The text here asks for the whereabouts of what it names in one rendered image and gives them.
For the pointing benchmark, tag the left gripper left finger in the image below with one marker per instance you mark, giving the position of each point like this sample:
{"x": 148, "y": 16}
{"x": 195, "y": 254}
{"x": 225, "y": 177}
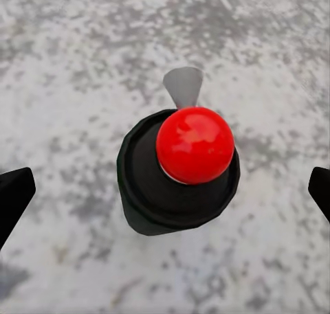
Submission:
{"x": 17, "y": 188}

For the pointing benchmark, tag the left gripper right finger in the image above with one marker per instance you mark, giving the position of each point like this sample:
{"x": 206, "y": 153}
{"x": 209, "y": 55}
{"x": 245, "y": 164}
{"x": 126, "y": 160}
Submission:
{"x": 319, "y": 189}

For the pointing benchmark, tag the insectifuge atomizer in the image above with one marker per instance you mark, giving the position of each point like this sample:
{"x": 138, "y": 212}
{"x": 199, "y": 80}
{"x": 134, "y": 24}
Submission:
{"x": 178, "y": 168}

